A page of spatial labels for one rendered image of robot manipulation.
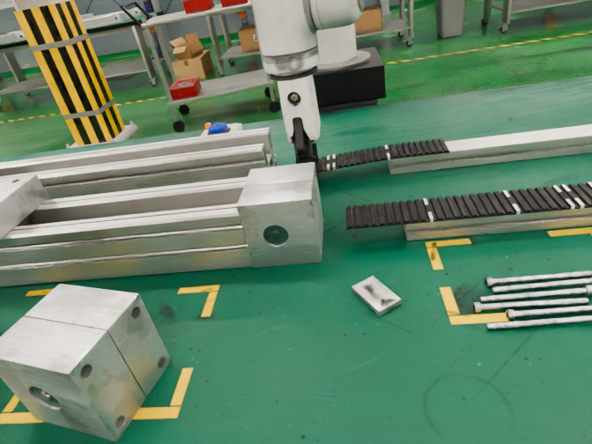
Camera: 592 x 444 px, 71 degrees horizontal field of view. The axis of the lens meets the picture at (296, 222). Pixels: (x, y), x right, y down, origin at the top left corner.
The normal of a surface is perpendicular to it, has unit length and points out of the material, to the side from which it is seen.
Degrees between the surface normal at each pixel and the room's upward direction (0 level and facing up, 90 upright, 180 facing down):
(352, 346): 0
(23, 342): 0
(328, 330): 0
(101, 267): 90
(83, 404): 90
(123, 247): 90
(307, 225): 90
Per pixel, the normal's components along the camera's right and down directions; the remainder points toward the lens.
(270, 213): -0.07, 0.55
